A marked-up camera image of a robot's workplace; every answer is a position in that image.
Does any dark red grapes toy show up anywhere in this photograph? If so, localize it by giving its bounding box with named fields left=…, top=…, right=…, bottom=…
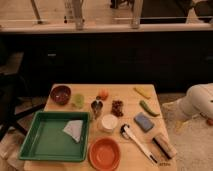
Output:
left=111, top=100, right=123, bottom=117

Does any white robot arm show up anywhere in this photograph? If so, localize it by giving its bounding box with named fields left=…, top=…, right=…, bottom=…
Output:
left=177, top=83, right=213, bottom=121

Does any metal cup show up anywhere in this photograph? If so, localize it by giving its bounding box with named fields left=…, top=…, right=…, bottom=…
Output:
left=91, top=100, right=103, bottom=119

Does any green plastic tray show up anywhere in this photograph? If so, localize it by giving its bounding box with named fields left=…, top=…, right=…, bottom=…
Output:
left=19, top=111, right=90, bottom=162

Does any white folded cloth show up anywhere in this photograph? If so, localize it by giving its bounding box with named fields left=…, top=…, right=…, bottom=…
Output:
left=63, top=120, right=83, bottom=143

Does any white handled pizza cutter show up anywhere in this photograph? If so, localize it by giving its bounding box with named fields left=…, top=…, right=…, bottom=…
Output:
left=120, top=124, right=158, bottom=164

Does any wooden brush block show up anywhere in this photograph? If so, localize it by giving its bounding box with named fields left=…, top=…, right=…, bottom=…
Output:
left=152, top=133, right=177, bottom=159

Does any yellow corn toy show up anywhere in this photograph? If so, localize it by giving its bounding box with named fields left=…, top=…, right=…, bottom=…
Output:
left=134, top=87, right=151, bottom=99

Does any green pepper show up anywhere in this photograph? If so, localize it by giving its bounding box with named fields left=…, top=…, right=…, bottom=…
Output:
left=139, top=100, right=160, bottom=117

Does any blue sponge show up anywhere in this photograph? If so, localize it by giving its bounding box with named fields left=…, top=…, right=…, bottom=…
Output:
left=134, top=113, right=154, bottom=132

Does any white round container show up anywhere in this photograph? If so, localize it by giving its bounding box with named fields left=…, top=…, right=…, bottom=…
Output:
left=101, top=114, right=118, bottom=132

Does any purple bowl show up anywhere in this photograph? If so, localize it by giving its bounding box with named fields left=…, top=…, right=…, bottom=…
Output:
left=50, top=85, right=71, bottom=105

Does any orange carrot toy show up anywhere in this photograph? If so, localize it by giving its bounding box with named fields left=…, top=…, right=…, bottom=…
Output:
left=98, top=89, right=109, bottom=100

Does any orange bowl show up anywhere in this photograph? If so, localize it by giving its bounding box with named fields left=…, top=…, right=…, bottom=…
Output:
left=88, top=137, right=121, bottom=171

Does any black chair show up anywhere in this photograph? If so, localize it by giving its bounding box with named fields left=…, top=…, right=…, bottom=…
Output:
left=0, top=39, right=45, bottom=142

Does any green cup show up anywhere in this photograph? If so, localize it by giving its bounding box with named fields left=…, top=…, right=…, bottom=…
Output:
left=73, top=94, right=84, bottom=109

